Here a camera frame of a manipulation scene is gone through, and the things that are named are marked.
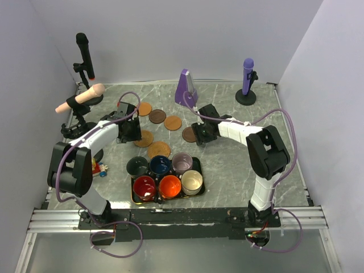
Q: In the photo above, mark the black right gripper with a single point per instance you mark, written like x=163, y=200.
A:
x=200, y=139

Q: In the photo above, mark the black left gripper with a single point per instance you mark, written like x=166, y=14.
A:
x=136, y=134

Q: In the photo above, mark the dark walnut coaster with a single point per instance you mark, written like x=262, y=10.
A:
x=188, y=135
x=157, y=116

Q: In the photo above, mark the woven rattan coaster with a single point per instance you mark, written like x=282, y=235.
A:
x=158, y=148
x=146, y=140

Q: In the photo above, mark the woven rattan coaster front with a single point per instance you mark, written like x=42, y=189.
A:
x=158, y=148

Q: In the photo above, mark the dark green cup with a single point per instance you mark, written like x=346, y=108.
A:
x=137, y=166

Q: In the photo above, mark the black arm base beam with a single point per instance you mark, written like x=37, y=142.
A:
x=180, y=223

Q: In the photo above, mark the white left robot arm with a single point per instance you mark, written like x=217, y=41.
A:
x=70, y=169

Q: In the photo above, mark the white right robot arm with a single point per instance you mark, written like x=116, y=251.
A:
x=267, y=153

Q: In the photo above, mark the lilac cup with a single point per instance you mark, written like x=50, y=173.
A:
x=182, y=162

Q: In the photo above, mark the dark blue cup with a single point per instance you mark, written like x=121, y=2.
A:
x=160, y=165

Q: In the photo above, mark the cream cup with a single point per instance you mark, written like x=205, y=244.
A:
x=191, y=182

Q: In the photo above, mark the red cup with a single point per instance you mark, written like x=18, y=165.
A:
x=145, y=188

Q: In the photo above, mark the orange cup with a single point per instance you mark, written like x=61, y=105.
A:
x=169, y=186

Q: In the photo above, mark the black tray gold rim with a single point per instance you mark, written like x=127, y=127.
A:
x=195, y=167

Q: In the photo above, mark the empty black microphone stand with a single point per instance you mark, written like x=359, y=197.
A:
x=98, y=156

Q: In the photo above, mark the purple metronome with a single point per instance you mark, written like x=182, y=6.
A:
x=186, y=93

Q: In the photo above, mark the colourful toy block figure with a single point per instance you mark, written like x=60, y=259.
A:
x=99, y=169

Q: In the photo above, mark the beige microphone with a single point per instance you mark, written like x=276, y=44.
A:
x=94, y=91

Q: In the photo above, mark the black purple-microphone stand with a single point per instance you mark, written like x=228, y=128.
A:
x=250, y=98

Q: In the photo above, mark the purple microphone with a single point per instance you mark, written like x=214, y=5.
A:
x=248, y=66

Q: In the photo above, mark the black microphone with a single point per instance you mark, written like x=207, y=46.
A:
x=83, y=44

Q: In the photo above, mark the aluminium frame rail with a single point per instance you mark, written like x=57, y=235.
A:
x=67, y=221

